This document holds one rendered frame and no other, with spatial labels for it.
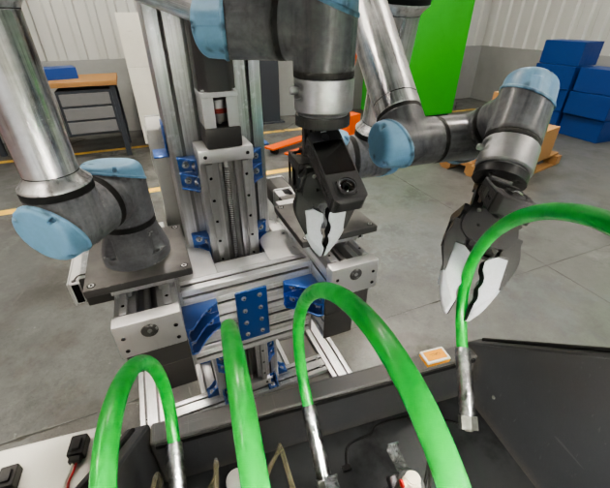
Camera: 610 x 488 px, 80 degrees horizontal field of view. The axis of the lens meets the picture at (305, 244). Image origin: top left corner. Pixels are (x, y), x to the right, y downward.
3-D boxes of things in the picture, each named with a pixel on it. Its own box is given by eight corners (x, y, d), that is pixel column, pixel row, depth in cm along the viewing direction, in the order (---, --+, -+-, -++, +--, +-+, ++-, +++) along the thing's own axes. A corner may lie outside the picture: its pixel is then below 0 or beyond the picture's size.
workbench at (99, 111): (-16, 173, 410) (-66, 74, 355) (0, 155, 465) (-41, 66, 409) (135, 155, 463) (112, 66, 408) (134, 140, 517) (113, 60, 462)
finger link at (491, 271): (474, 325, 51) (489, 263, 52) (493, 328, 45) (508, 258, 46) (452, 320, 51) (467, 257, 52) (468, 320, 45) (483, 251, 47)
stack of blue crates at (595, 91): (517, 123, 600) (542, 40, 534) (537, 120, 616) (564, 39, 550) (594, 144, 502) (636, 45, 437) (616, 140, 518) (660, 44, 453)
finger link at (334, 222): (330, 237, 61) (332, 187, 56) (343, 256, 57) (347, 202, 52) (313, 240, 61) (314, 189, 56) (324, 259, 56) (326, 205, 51)
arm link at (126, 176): (166, 207, 85) (152, 151, 78) (130, 236, 74) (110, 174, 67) (121, 202, 88) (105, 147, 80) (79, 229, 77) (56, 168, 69)
